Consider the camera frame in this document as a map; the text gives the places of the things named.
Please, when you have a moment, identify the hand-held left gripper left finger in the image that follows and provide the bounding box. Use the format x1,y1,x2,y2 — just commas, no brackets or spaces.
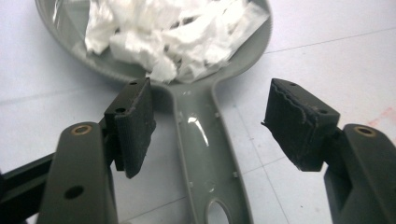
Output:
104,77,157,180

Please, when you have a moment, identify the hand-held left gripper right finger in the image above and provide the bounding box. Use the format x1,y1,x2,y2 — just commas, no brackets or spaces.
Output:
261,77,342,173

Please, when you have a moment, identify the grey dustpan with orange edge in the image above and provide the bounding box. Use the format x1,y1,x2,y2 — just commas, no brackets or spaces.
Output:
34,0,275,224

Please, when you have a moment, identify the white tissue paper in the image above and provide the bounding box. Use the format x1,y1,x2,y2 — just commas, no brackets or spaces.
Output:
83,0,271,85

